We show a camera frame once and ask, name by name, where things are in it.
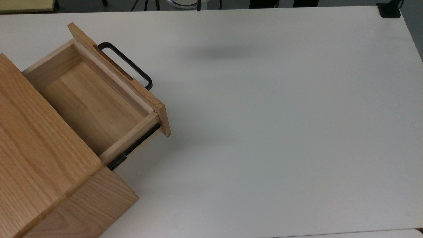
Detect black metal drawer slide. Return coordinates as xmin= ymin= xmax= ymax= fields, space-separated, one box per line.
xmin=107 ymin=124 xmax=161 ymax=171

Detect black metal drawer handle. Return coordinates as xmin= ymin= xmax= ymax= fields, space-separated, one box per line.
xmin=97 ymin=42 xmax=153 ymax=91

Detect wooden drawer with black handle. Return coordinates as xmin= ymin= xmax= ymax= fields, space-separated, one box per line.
xmin=22 ymin=22 xmax=172 ymax=166

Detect pale yellow board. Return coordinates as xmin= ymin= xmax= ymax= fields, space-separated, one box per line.
xmin=0 ymin=0 xmax=55 ymax=13

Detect black table clamp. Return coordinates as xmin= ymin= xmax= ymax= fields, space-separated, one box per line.
xmin=376 ymin=0 xmax=404 ymax=18

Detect black tripod legs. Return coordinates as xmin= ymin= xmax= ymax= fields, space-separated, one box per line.
xmin=131 ymin=0 xmax=160 ymax=12

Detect white round bowl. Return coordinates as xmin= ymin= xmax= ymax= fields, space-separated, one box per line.
xmin=169 ymin=0 xmax=209 ymax=8

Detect wooden drawer cabinet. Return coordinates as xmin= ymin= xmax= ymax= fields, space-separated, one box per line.
xmin=0 ymin=53 xmax=139 ymax=238

